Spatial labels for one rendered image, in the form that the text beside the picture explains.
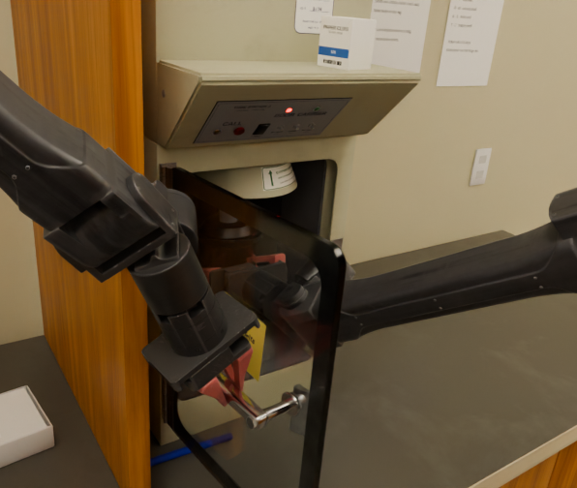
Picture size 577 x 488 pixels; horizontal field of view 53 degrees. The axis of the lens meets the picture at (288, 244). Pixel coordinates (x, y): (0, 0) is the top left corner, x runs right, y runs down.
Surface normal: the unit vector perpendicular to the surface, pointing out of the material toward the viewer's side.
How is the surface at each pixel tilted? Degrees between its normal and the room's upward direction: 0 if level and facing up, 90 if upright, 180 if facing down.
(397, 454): 0
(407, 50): 90
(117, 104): 90
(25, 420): 0
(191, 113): 135
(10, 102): 54
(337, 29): 90
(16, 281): 90
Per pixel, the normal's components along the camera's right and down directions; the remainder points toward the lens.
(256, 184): 0.34, -0.01
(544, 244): -0.76, -0.61
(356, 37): 0.73, 0.32
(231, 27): 0.55, 0.36
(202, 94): 0.34, 0.90
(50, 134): 0.77, -0.55
